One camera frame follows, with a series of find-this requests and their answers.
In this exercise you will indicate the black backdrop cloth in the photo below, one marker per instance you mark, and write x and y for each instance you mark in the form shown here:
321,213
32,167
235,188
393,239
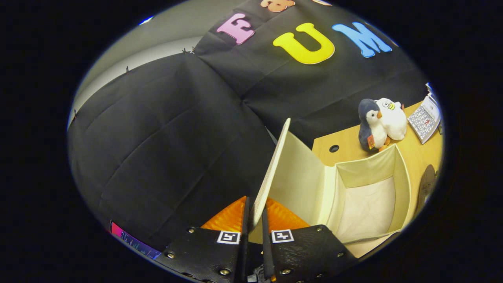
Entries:
157,137

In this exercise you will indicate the beige fabric storage box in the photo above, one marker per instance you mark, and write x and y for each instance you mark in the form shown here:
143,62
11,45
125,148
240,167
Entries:
365,204

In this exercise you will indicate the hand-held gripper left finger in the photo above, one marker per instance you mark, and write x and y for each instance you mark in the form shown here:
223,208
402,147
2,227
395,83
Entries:
246,251

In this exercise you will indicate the grey patterned cover book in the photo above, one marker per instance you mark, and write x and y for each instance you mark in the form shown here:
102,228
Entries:
425,120

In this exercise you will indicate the grey white penguin plush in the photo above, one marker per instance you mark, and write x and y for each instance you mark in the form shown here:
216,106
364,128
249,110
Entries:
371,125

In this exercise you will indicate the white duck plush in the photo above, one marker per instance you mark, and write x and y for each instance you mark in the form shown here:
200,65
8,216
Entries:
393,120

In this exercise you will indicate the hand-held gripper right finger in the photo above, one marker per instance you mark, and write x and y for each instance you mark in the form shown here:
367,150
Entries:
267,251

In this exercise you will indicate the brown fuzzy slipper shoe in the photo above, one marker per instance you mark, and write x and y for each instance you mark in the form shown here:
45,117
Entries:
426,188

